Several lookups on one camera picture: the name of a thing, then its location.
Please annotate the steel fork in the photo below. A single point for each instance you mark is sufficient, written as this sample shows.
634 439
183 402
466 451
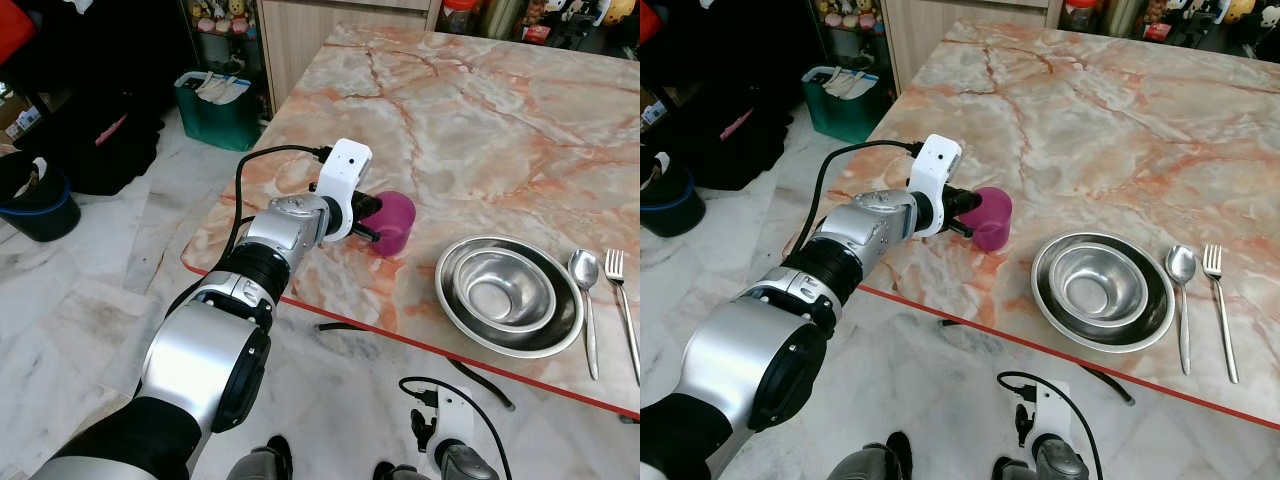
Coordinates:
613 265
1213 260

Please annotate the jar with red lid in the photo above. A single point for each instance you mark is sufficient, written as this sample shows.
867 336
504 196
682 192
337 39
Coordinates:
1080 15
460 18

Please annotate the black bag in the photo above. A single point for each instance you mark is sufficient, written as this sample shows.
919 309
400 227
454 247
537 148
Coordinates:
90 165
740 160

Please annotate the teal plastic bin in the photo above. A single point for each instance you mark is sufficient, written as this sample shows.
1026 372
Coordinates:
220 125
840 118

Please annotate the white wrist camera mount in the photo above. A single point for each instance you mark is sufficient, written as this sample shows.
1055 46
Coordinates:
456 425
1053 418
935 170
345 175

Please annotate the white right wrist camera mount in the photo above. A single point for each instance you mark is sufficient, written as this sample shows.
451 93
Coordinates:
456 425
1053 418

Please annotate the purple plastic cup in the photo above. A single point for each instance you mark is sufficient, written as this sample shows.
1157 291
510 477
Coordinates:
990 220
395 225

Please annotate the steel bowl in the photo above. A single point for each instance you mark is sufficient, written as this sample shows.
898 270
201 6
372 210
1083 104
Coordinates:
500 290
1095 285

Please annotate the grey right robot leg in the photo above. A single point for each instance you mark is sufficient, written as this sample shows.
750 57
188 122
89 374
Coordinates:
1000 470
395 473

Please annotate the steel round plate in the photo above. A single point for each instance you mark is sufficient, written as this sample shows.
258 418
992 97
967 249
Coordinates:
560 330
1155 325

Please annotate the small figurines row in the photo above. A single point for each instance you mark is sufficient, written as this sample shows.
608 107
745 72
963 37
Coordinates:
848 12
220 15

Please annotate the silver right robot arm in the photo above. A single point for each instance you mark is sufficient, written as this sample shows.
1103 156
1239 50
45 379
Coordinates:
1062 462
468 468

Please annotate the steel spoon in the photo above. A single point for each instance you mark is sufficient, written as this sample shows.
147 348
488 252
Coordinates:
584 268
1181 263

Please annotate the plush toy pile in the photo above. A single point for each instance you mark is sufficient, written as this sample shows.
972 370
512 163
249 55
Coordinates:
580 20
1200 18

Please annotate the grey left robot leg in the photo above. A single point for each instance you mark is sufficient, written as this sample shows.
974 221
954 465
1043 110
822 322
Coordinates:
870 462
258 462

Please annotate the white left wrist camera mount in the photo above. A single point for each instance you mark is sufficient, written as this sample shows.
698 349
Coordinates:
345 175
935 170

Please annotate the grey robot leg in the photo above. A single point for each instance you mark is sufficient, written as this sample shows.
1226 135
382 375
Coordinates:
395 473
870 462
258 462
1000 470

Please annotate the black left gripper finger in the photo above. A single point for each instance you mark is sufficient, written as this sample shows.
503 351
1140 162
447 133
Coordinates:
374 205
966 199
960 228
368 233

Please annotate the dark bucket with blue rim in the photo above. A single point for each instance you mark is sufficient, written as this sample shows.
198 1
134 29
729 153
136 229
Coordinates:
665 212
40 215

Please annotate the red cloth item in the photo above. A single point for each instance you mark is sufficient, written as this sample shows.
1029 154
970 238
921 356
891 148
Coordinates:
650 20
15 30

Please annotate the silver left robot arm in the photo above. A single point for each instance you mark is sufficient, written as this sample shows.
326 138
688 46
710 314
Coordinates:
200 350
760 350

